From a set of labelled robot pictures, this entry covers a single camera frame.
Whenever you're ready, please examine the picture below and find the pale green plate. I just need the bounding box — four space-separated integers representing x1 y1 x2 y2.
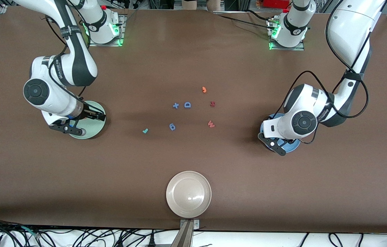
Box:
68 101 107 140

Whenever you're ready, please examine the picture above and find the brown table cover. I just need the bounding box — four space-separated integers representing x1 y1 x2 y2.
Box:
0 5 387 234

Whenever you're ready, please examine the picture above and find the beige plate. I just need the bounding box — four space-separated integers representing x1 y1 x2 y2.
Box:
166 171 212 219

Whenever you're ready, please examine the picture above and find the blue plate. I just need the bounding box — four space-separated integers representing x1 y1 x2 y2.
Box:
260 113 301 153

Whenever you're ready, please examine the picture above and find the red box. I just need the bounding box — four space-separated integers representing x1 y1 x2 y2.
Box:
263 0 291 9

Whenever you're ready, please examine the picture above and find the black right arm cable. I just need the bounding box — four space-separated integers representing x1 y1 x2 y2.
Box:
44 15 106 117

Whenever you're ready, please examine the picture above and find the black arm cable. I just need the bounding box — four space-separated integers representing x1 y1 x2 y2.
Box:
44 15 106 117
283 0 386 119

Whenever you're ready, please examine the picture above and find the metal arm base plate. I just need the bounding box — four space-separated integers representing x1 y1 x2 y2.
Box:
88 14 126 47
269 17 305 51

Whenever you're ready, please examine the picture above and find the teal cable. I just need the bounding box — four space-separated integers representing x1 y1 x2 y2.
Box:
20 225 41 239

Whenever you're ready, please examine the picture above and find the aluminium camera mount post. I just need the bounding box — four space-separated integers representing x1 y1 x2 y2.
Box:
171 219 201 247

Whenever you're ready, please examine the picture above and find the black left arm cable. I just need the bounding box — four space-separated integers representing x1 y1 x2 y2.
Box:
283 0 386 119

